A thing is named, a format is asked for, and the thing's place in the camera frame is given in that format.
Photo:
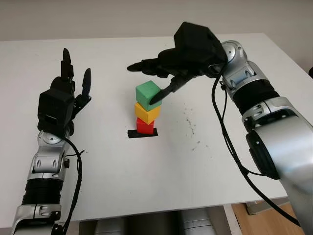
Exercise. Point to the white table leg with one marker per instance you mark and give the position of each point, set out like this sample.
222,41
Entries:
232,220

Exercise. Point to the silver left robot leg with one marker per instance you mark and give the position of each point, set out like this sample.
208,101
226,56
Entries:
108,226

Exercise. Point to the green wooden block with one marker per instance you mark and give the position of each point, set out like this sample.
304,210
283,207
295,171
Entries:
145,93

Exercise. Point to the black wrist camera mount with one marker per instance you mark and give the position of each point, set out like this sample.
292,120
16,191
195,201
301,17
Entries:
198,41
55,107

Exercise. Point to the silver right robot leg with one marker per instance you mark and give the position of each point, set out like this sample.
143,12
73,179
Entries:
198,222

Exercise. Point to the grey table foot bracket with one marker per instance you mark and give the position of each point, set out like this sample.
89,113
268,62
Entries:
255,208

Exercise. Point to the black tape strip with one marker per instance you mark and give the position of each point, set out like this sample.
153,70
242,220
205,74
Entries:
132,135

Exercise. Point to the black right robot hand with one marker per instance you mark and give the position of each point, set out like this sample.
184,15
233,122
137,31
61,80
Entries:
181,67

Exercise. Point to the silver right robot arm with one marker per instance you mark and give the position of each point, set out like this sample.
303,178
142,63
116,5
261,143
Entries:
269,110

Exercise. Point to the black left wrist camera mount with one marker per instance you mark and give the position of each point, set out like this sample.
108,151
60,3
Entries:
55,107

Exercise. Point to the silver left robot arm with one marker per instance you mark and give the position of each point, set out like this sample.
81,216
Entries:
46,161

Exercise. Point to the yellow wooden block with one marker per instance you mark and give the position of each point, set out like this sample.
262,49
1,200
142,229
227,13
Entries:
146,113

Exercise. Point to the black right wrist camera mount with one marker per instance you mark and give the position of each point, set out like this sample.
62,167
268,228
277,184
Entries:
198,41

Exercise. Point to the red wooden block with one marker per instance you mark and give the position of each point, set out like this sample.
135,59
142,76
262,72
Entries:
144,128

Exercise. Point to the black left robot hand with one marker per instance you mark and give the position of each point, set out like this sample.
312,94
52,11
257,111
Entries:
62,83

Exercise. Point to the dark grey robot pelvis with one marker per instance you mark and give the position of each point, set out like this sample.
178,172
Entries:
151,224

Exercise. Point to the silver robot leg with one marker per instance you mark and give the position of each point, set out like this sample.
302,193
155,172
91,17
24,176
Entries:
108,226
198,222

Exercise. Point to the black chair part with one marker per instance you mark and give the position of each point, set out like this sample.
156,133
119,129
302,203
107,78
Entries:
311,73

